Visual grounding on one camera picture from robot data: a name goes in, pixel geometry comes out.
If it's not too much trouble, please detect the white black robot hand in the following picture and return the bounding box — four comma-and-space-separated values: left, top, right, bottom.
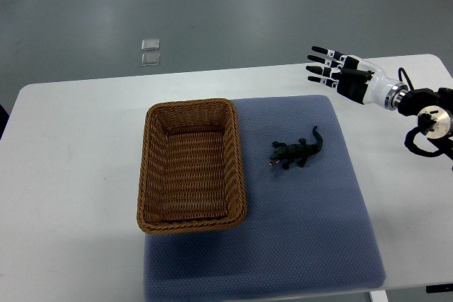
306, 46, 409, 110

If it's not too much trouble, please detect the dark green toy crocodile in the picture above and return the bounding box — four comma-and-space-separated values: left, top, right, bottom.
268, 126, 323, 170

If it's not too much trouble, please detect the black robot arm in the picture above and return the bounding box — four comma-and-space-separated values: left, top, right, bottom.
397, 88, 452, 158

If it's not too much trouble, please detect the brown wicker basket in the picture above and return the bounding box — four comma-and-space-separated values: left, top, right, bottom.
137, 98, 248, 235

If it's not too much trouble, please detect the blue grey fabric mat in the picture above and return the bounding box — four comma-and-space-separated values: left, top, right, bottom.
144, 95, 386, 301

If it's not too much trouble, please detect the upper clear floor tile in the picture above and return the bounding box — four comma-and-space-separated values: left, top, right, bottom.
141, 38, 160, 51

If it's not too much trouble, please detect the white table leg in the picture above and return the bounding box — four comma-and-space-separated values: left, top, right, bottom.
369, 290, 389, 302

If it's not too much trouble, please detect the black table control panel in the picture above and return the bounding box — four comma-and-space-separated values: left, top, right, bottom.
425, 283, 453, 294

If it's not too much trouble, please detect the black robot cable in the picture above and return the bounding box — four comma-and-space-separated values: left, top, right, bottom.
397, 67, 415, 91

